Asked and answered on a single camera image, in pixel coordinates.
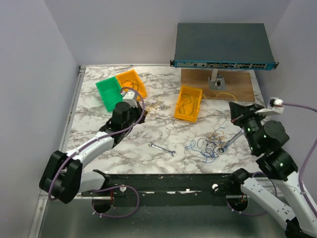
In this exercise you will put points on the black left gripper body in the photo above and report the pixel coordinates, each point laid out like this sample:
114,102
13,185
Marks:
135,116

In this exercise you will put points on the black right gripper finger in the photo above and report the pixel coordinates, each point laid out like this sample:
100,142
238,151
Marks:
237,111
253,108

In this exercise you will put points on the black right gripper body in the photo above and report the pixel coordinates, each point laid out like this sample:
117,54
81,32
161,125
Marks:
250,123

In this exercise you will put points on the yellow bin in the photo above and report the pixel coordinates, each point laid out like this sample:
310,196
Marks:
188,103
131,79

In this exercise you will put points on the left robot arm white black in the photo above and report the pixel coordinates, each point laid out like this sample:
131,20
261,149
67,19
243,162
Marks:
63,177

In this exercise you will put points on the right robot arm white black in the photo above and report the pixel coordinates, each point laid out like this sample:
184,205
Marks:
298,216

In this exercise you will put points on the green plastic bin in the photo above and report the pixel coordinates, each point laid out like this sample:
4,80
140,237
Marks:
109,90

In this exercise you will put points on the wooden base board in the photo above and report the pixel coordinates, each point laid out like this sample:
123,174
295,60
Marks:
238,84

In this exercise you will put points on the silver open-end wrench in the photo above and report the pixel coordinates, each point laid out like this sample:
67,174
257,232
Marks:
171,152

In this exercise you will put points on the silver ratchet wrench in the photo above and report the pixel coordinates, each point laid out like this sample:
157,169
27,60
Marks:
224,146

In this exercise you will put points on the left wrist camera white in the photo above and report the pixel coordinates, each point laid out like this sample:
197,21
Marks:
130,97

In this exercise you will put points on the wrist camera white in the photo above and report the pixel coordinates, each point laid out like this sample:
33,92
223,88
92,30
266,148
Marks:
130,97
274,107

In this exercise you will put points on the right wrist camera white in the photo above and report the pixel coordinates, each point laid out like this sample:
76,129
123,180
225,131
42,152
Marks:
274,107

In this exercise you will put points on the metal switch stand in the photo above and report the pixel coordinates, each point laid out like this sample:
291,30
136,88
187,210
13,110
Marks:
216,81

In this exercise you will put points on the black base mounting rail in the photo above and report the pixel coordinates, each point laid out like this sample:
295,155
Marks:
169,189

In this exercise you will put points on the aluminium table frame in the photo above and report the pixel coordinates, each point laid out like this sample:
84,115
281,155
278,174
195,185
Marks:
86,114

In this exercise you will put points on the blue network switch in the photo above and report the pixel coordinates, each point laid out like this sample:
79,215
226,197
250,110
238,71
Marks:
223,46

